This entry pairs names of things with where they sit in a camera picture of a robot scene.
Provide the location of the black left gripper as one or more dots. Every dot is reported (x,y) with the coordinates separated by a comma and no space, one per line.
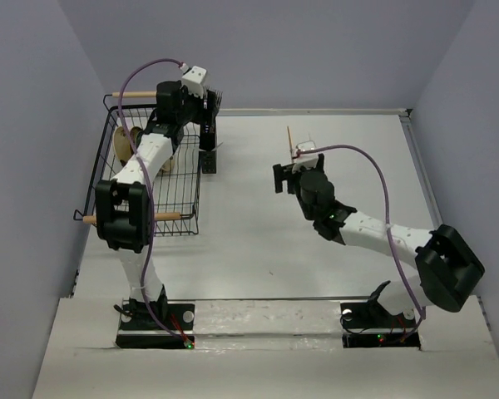
(199,101)

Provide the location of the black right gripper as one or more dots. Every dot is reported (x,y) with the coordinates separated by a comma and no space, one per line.
(284,172)

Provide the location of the orange wooden chopstick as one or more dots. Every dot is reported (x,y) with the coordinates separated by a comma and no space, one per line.
(291,144)

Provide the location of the black fork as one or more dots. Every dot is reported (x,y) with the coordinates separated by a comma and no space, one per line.
(216,97)

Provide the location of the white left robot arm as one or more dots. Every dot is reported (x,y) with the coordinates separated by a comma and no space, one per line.
(124,204)

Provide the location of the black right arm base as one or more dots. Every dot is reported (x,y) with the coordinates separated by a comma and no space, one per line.
(365,326)

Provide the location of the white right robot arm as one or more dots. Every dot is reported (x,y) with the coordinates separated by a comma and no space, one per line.
(436,266)

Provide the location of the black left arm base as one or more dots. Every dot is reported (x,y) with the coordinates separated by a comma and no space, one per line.
(137,330)

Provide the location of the yellow brown plate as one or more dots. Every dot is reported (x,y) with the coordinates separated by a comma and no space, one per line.
(135,135)

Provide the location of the black perforated utensil caddy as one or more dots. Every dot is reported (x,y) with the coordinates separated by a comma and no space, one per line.
(208,142)

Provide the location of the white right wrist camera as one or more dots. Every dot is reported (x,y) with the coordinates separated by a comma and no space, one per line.
(305,154)

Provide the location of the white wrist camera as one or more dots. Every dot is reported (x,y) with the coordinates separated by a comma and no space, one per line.
(194,79)
(305,154)

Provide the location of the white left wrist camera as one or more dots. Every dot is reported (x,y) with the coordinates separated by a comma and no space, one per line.
(194,79)

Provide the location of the black wire dish rack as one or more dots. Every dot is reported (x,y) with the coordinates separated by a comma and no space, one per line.
(176,191)

